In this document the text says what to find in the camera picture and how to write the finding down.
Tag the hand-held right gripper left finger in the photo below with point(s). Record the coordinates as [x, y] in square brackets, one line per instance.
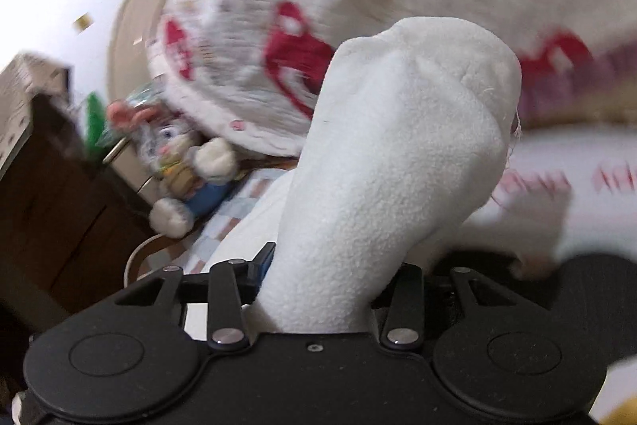
[266, 265]

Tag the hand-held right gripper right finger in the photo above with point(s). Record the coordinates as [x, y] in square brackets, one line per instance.
[405, 300]

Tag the white fleece sweater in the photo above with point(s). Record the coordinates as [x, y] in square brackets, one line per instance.
[398, 156]

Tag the brown mattress with white piping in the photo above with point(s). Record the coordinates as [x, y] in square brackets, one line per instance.
[149, 263]

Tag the grey rabbit plush toy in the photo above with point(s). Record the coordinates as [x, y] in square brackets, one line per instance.
[189, 166]

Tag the checkered plush blanket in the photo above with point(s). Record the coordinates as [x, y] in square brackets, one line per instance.
[587, 216]

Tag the dark wooden cabinet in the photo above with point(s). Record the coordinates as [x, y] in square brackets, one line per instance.
[54, 216]

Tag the green packet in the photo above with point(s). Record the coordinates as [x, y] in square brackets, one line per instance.
[95, 121]

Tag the cream drawer cabinet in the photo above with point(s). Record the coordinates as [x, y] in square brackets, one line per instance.
[25, 101]

